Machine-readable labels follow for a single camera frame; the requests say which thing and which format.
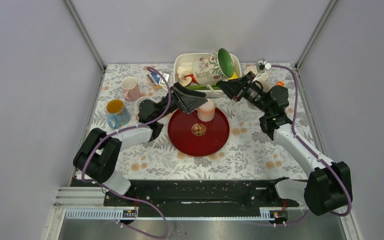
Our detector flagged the aluminium frame post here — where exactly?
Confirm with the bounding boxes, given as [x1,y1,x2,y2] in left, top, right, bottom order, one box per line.
[295,0,339,69]
[62,0,106,72]

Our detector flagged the toy bok choy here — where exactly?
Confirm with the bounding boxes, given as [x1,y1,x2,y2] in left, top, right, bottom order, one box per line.
[176,62,193,76]

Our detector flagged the pink faceted mug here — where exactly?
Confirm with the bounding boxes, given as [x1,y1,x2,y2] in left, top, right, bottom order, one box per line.
[121,77,141,101]

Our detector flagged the white slotted cable duct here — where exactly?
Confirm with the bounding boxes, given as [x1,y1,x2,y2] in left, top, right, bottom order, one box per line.
[65,206,281,222]

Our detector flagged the right aluminium frame post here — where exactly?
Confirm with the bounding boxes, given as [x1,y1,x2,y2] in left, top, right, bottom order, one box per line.
[295,0,339,69]

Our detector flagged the cream mug blue dragon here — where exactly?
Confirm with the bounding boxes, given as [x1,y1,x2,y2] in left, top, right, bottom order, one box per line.
[256,80,274,93]

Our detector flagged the yellow sponge blue label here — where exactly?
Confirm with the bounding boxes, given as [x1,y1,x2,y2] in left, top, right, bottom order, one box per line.
[146,72,165,90]

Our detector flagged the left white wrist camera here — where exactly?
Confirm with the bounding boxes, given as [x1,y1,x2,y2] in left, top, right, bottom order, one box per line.
[158,72,171,89]

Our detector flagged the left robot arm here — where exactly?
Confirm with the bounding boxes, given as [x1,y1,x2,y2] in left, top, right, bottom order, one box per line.
[73,83,208,206]

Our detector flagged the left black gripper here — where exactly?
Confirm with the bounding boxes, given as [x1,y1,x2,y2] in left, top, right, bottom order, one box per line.
[154,82,208,122]

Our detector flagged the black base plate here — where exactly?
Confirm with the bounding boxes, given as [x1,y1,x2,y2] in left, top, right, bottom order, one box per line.
[70,178,301,219]

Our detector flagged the white mug with rose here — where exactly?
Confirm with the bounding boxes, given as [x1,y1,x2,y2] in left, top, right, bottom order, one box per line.
[191,48,235,96]

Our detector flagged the left aluminium frame post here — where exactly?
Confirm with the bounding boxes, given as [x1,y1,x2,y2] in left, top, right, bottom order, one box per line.
[62,0,106,72]

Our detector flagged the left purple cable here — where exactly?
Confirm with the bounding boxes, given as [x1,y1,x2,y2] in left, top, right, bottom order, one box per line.
[80,66,173,240]

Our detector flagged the wrapped toilet paper roll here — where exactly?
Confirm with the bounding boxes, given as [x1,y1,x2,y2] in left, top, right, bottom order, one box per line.
[243,65,269,83]

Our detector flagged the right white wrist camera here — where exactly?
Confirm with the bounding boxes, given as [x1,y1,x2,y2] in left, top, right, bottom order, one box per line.
[255,58,272,74]

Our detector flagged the red round tray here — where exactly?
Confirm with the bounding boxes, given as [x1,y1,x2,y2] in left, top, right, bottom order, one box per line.
[167,108,230,157]

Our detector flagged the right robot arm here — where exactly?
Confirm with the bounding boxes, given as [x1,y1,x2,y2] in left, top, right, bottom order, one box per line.
[216,72,352,217]

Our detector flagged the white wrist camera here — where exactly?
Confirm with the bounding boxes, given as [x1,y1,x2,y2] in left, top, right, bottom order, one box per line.
[158,72,171,89]
[255,58,272,74]

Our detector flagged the toy mushroom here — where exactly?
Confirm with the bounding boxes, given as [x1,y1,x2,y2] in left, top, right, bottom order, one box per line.
[178,74,193,87]

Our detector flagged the floral tablecloth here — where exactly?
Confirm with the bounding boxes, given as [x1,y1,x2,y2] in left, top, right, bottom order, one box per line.
[90,63,314,180]

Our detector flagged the blue glazed mug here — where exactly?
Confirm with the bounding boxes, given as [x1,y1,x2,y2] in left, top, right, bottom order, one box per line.
[106,99,131,130]

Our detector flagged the white rectangular dish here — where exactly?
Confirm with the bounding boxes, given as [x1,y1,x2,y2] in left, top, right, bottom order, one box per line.
[169,52,243,98]

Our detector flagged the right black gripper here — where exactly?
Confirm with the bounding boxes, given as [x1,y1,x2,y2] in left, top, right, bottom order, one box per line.
[216,71,272,114]

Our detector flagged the pink square mug front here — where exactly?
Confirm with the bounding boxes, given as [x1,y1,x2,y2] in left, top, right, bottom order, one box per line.
[136,96,154,123]

